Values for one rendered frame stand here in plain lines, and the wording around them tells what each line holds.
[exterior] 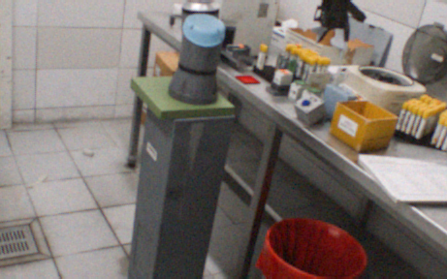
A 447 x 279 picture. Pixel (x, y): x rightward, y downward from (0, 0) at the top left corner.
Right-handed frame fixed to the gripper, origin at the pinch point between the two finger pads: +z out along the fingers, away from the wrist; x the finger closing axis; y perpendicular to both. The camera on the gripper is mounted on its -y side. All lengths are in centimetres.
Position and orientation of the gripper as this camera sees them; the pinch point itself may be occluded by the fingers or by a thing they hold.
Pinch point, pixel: (330, 51)
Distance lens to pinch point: 173.5
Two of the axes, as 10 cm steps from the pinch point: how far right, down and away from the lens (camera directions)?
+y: -9.1, 0.2, -4.2
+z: -1.9, 8.8, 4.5
